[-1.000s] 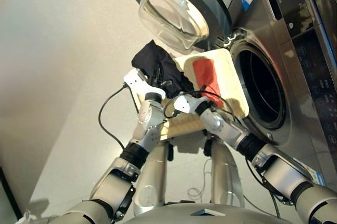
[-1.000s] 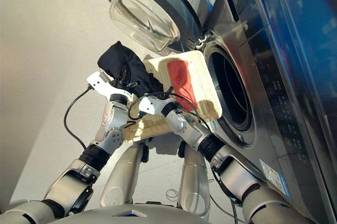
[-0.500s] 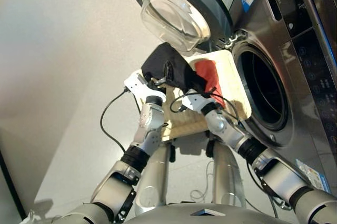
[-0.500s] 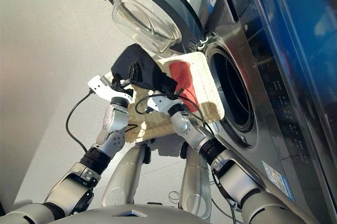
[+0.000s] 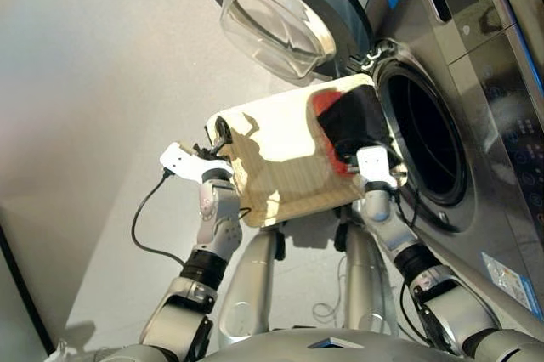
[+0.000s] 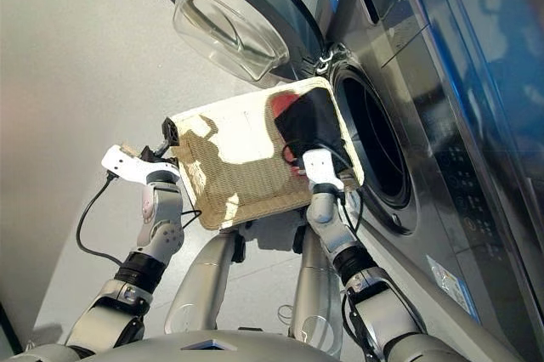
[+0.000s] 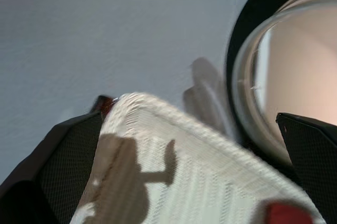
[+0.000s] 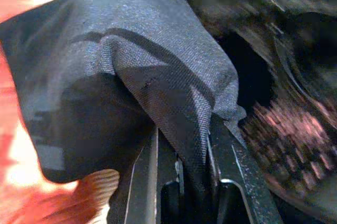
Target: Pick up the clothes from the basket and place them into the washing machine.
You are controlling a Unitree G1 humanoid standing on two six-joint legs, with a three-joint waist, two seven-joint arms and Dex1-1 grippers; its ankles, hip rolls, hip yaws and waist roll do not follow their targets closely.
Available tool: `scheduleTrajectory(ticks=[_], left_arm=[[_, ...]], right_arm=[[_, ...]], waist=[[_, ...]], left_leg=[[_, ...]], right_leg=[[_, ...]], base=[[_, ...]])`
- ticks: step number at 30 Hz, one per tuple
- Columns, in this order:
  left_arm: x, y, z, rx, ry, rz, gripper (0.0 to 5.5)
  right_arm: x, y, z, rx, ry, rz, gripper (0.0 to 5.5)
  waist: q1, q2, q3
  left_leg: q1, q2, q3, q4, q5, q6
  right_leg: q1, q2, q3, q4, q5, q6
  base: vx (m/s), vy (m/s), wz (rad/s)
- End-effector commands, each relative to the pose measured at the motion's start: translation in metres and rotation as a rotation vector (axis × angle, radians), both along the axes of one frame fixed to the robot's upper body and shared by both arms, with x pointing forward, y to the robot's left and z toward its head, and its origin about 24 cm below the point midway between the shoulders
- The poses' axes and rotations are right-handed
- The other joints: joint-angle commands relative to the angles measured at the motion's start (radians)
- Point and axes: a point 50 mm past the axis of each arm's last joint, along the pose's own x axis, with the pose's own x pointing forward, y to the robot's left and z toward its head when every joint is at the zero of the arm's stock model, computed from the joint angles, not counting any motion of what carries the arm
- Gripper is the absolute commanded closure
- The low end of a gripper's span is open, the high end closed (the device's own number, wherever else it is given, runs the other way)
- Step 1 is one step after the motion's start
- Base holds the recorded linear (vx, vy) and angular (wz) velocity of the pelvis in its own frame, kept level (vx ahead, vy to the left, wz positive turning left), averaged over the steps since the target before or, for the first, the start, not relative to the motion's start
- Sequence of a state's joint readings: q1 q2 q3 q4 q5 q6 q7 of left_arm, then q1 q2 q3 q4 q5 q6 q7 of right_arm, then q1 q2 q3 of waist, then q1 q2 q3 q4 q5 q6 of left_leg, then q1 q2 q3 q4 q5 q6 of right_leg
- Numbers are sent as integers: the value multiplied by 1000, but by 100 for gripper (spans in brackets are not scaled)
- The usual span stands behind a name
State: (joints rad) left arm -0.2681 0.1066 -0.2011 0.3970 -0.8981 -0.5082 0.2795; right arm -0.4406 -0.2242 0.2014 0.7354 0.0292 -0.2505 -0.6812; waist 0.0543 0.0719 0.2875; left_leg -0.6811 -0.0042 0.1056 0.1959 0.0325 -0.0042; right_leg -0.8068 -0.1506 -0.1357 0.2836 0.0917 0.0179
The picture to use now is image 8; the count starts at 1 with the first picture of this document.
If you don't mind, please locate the black garment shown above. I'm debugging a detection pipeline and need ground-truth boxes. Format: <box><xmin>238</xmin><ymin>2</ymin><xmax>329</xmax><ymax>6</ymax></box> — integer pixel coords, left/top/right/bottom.
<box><xmin>0</xmin><ymin>0</ymin><xmax>248</xmax><ymax>224</ymax></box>

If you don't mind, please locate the red garment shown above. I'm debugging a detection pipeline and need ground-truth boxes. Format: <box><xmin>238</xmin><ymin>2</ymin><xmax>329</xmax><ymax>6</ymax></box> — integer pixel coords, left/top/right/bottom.
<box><xmin>0</xmin><ymin>0</ymin><xmax>121</xmax><ymax>224</ymax></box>

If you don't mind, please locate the grey washing machine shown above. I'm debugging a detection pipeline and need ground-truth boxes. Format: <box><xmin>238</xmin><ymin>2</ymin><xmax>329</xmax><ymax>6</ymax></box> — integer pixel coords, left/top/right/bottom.
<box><xmin>168</xmin><ymin>0</ymin><xmax>337</xmax><ymax>224</ymax></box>

